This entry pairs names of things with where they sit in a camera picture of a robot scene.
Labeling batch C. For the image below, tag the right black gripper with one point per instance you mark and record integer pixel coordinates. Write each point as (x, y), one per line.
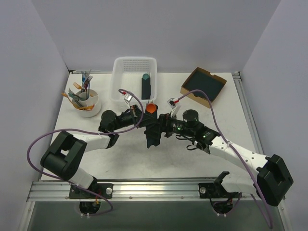
(162, 122)

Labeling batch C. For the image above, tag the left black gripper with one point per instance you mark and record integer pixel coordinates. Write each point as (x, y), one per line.
(139, 114)

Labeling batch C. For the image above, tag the orange plastic spoon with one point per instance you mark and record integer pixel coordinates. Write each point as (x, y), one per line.
(151, 108)

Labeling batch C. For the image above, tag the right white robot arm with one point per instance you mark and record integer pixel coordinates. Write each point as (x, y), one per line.
(272, 178)

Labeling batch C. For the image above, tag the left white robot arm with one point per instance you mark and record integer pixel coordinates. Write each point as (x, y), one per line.
(64, 155)

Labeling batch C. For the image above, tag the dark rolled napkin bundle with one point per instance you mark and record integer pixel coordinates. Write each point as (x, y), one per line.
(146, 89)

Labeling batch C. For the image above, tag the brown cardboard napkin box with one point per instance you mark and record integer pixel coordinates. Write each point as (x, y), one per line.
(203, 80)

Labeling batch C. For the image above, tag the white utensil holder cup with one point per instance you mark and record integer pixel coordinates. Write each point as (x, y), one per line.
(89, 103)

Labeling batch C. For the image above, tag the silver metal fork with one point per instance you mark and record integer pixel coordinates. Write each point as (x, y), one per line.
(86, 79)

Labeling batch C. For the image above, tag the orange plastic fork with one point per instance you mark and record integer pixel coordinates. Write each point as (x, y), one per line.
(77, 86)

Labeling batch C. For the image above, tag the white perforated plastic basket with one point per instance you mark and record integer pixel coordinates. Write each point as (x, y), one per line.
(127, 74)

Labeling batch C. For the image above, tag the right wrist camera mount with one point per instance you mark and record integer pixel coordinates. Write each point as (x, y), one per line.
(175, 106)

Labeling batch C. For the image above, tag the aluminium frame rail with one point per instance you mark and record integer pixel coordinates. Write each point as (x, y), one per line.
(129, 190)

